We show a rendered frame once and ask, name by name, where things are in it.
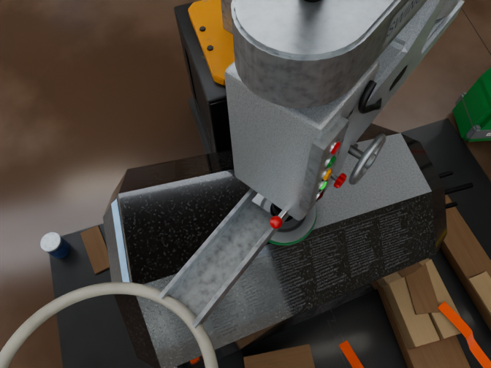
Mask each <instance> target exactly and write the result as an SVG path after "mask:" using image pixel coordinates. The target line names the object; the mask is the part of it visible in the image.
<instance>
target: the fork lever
mask: <svg viewBox="0 0 491 368"><path fill-rule="evenodd" d="M257 194H258V193H257V192H256V191H255V190H254V189H252V188H250V189H249V191H248V192H247V193H246V194H245V196H244V197H243V198H242V199H241V200H240V201H239V202H238V203H237V204H236V206H235V207H234V208H233V209H232V211H231V212H230V213H229V214H228V215H227V216H226V217H225V219H223V221H222V222H221V223H220V224H219V225H218V227H217V228H216V229H215V230H214V232H213V233H212V234H211V235H210V236H209V237H208V238H207V239H206V240H205V242H204V243H203V244H202V245H201V247H200V248H199V249H198V250H197V251H196V253H195V254H194V255H193V256H192V257H191V258H190V259H189V260H188V261H187V263H186V264H185V265H184V266H183V268H182V269H181V270H180V271H179V272H178V273H177V274H176V276H174V278H173V279H172V280H171V281H170V283H169V284H168V285H167V286H166V287H165V289H164V290H163V291H162V292H161V293H160V294H159V298H161V299H162V300H163V299H164V298H165V297H166V296H167V295H171V296H173V297H174V298H176V299H177V300H178V301H180V302H181V303H183V304H184V305H185V306H186V307H187V308H189V309H190V311H192V312H193V314H194V315H195V316H196V317H197V318H196V319H195V320H194V322H193V323H192V324H191V325H192V326H193V327H194V328H197V327H198V325H200V324H203V323H204V322H205V320H206V319H207V318H208V316H209V315H210V314H211V313H212V312H213V311H214V309H215V308H216V307H217V305H218V304H219V303H220V301H221V300H222V299H223V298H224V297H225V296H226V294H227V293H228V292H229V290H230V289H231V288H232V286H233V285H234V284H235V283H236V282H237V280H238V279H239V278H240V276H241V275H242V274H243V273H244V271H246V269H247V268H248V267H249V265H250V264H251V262H252V261H253V260H254V259H255V258H256V257H257V255H258V254H259V253H260V251H261V250H262V249H263V247H264V246H265V245H266V244H267V243H268V242H269V240H270V239H271V238H272V236H273V235H274V234H275V233H276V232H277V230H278V229H274V228H272V227H271V226H270V219H271V218H272V215H271V214H270V213H269V212H267V211H266V210H264V209H263V208H261V207H260V206H259V205H258V204H256V203H254V202H253V201H252V200H253V198H254V197H255V196H256V195H257Z"/></svg>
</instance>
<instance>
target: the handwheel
mask: <svg viewBox="0 0 491 368"><path fill-rule="evenodd" d="M385 141H386V135H385V134H379V135H378V136H377V137H376V138H375V139H374V140H373V141H372V142H371V144H370V145H369V146H368V148H367V149H366V151H365V152H362V151H361V150H359V149H357V148H356V147H354V146H353V145H350V148H349V151H348V153H349V154H351V155H352V156H353V157H355V158H357V159H359V161H358V162H357V165H356V166H355V167H354V169H353V171H352V173H351V175H350V178H349V183H350V184H351V185H355V184H356V183H358V182H359V180H360V179H361V178H362V176H363V175H364V174H365V173H366V171H367V170H368V169H369V168H370V167H371V166H372V164H373V162H374V161H375V160H376V157H377V155H378V154H379V152H380V150H381V149H382V147H383V145H384V143H385Z"/></svg>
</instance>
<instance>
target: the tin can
mask: <svg viewBox="0 0 491 368"><path fill-rule="evenodd" d="M40 245H41V248H42V249H43V250H44V251H46V252H48V253H49V254H50V255H52V256H53V257H55V258H63V257H65V256H66V255H67V254H68V253H69V251H70V245H69V243H68V242H67V241H66V240H65V239H63V238H62V237H61V236H60V235H58V234H57V233H55V232H50V233H48V234H46V235H45V236H44V237H43V238H42V240H41V242H40Z"/></svg>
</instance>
